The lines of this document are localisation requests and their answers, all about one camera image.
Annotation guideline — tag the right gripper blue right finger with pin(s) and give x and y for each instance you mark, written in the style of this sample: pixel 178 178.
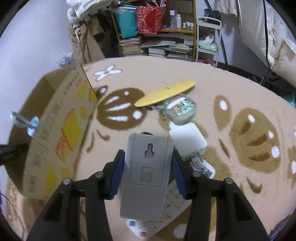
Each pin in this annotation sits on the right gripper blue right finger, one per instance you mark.
pixel 236 219

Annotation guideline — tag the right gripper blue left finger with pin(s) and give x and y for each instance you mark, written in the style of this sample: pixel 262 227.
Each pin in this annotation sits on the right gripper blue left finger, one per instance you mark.
pixel 60 218

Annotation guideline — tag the white TV remote coloured buttons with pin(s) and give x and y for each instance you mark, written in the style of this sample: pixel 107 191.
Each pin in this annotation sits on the white TV remote coloured buttons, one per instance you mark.
pixel 174 204

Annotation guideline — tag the brown cardboard box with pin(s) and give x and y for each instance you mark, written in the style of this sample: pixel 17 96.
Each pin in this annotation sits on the brown cardboard box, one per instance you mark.
pixel 64 101

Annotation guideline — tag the white square power adapter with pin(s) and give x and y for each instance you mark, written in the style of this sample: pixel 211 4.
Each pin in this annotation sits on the white square power adapter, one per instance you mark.
pixel 188 140

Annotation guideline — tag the white wall remote holder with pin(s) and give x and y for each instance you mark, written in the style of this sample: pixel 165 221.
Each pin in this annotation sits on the white wall remote holder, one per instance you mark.
pixel 145 176

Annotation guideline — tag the pale green earbuds case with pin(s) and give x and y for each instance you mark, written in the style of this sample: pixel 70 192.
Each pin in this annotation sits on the pale green earbuds case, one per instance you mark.
pixel 180 109

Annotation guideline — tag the yellow oval banana gadget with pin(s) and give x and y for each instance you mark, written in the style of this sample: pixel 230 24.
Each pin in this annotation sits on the yellow oval banana gadget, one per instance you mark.
pixel 165 93

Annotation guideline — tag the light blue cylinder device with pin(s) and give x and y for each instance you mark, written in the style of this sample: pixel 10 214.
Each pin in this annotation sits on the light blue cylinder device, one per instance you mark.
pixel 21 122

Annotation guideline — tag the beige patterned blanket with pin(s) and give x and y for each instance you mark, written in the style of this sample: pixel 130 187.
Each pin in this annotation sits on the beige patterned blanket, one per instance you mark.
pixel 241 128

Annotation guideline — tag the bag of plush toys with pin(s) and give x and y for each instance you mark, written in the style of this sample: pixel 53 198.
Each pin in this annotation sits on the bag of plush toys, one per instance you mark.
pixel 66 60

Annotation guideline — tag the beige hanging trousers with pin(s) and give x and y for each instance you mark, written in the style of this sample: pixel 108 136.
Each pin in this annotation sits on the beige hanging trousers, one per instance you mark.
pixel 84 45

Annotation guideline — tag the white puffer jacket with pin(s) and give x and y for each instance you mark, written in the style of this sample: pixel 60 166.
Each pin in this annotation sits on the white puffer jacket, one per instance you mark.
pixel 79 9

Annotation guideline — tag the stack of books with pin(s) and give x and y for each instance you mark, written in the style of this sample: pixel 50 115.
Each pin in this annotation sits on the stack of books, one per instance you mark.
pixel 131 46

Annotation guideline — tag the teal storage bag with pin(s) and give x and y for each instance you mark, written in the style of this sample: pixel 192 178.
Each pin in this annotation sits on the teal storage bag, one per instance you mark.
pixel 126 17

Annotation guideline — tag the white rolling cart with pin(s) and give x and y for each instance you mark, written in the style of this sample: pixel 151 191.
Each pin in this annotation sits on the white rolling cart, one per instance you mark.
pixel 208 40

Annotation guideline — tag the white reclining chair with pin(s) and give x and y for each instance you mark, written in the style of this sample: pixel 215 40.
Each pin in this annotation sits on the white reclining chair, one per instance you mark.
pixel 264 32

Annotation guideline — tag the red patterned gift bag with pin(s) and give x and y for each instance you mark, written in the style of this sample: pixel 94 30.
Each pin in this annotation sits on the red patterned gift bag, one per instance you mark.
pixel 149 19

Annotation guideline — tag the wooden bookshelf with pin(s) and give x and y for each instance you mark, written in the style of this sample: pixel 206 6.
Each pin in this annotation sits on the wooden bookshelf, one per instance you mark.
pixel 177 37

